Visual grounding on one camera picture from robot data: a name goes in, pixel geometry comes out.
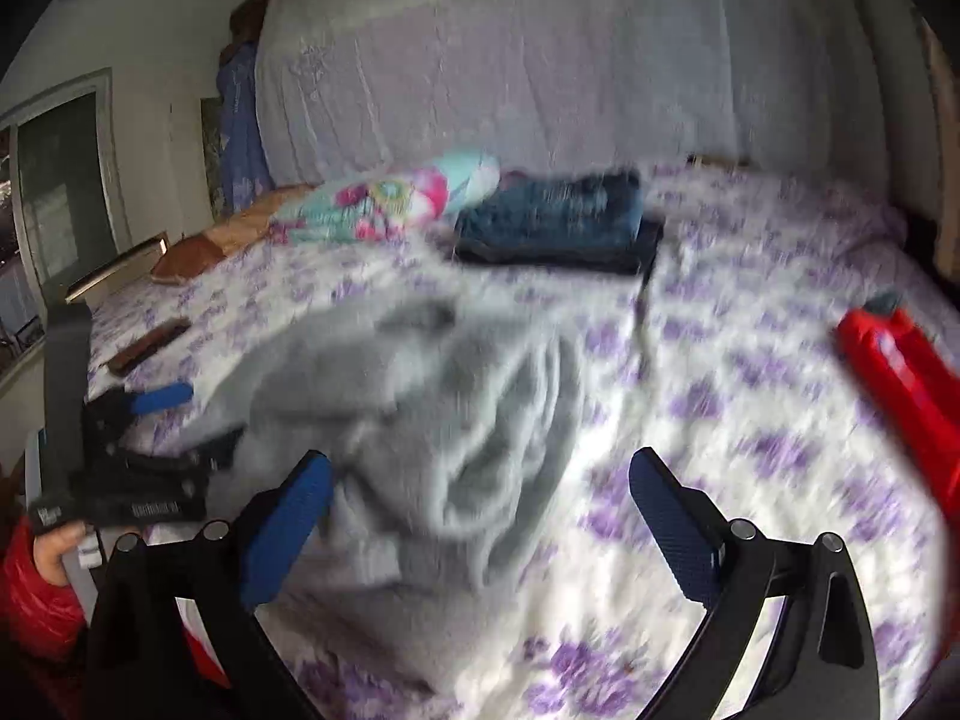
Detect grey fleece pants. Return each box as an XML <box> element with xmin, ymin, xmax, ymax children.
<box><xmin>179</xmin><ymin>294</ymin><xmax>586</xmax><ymax>694</ymax></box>

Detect person's left hand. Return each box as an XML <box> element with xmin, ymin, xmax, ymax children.
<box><xmin>32</xmin><ymin>522</ymin><xmax>88</xmax><ymax>587</ymax></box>

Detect brown wallet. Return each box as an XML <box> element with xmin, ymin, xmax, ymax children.
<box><xmin>106</xmin><ymin>317</ymin><xmax>192</xmax><ymax>377</ymax></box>

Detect brown orange pillow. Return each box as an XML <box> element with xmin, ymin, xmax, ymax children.
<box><xmin>149</xmin><ymin>184</ymin><xmax>316</xmax><ymax>284</ymax></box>

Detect purple floral bed sheet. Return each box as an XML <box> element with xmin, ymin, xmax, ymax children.
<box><xmin>89</xmin><ymin>166</ymin><xmax>958</xmax><ymax>718</ymax></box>

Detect red puffy left sleeve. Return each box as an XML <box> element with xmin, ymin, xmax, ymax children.
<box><xmin>0</xmin><ymin>515</ymin><xmax>226</xmax><ymax>720</ymax></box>

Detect blue patterned fabric bundle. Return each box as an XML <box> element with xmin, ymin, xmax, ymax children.
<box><xmin>217</xmin><ymin>43</ymin><xmax>275</xmax><ymax>215</ymax></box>

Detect red jacket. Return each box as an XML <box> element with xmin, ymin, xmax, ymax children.
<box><xmin>835</xmin><ymin>307</ymin><xmax>960</xmax><ymax>532</ymax></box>

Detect folded dark navy jeans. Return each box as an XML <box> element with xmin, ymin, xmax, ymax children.
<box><xmin>454</xmin><ymin>218</ymin><xmax>664</xmax><ymax>278</ymax></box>

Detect folded blue denim jeans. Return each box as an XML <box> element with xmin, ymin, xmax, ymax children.
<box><xmin>455</xmin><ymin>169</ymin><xmax>643</xmax><ymax>250</ymax></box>

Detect floral teal pink quilt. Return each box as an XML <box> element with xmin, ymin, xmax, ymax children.
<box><xmin>267</xmin><ymin>149</ymin><xmax>501</xmax><ymax>244</ymax></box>

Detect white lace curtain cover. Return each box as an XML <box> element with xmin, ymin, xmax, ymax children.
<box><xmin>256</xmin><ymin>0</ymin><xmax>889</xmax><ymax>192</ymax></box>

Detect wooden bed frame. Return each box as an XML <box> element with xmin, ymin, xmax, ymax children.
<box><xmin>65</xmin><ymin>232</ymin><xmax>169</xmax><ymax>309</ymax></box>

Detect window with grey frame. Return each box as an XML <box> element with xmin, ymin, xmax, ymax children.
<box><xmin>2</xmin><ymin>68</ymin><xmax>132</xmax><ymax>356</ymax></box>

